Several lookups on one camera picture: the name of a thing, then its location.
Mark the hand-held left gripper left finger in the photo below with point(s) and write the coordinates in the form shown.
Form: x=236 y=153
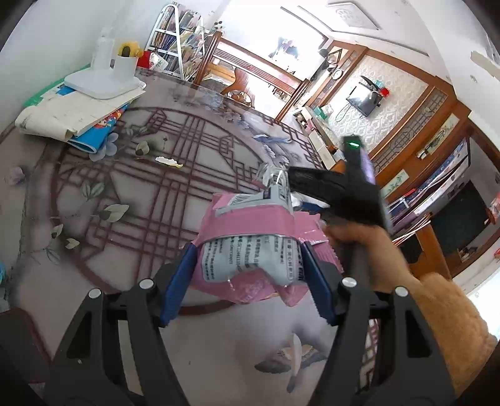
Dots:
x=177 y=285

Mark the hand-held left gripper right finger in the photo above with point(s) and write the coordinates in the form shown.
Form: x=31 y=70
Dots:
x=318 y=289

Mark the person's right forearm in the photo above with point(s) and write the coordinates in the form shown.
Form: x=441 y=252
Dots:
x=449 y=312

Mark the stack of papers and books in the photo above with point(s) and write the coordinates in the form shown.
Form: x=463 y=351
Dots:
x=93 y=136

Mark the pink and white snack wrapper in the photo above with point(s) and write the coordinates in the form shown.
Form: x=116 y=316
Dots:
x=250 y=261

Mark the wall clock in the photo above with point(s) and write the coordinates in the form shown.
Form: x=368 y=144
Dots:
x=338 y=73

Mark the white desk lamp base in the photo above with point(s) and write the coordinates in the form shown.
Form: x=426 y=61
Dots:
x=101 y=84

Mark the floral patterned tablecloth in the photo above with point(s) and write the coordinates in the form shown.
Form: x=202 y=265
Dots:
x=136 y=195

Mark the red bag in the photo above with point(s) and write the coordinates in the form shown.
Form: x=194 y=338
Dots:
x=144 y=60

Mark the wall shelf with containers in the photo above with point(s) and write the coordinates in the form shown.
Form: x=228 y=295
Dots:
x=377 y=84

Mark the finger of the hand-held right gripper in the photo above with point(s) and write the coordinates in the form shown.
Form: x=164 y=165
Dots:
x=316 y=181

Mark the square ceiling light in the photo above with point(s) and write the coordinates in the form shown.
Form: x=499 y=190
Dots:
x=353 y=15

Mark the plain wooden chair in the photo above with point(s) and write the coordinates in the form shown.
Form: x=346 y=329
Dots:
x=242 y=78

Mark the person's right hand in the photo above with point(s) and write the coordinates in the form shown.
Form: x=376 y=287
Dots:
x=379 y=253

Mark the white book rack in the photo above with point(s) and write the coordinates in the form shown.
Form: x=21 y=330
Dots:
x=172 y=35

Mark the wall television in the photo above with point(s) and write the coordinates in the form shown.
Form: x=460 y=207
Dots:
x=365 y=101

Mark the torn paper scrap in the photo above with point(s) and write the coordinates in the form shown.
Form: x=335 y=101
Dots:
x=168 y=161

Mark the wooden television cabinet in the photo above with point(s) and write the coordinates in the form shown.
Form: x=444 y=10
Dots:
x=320 y=144

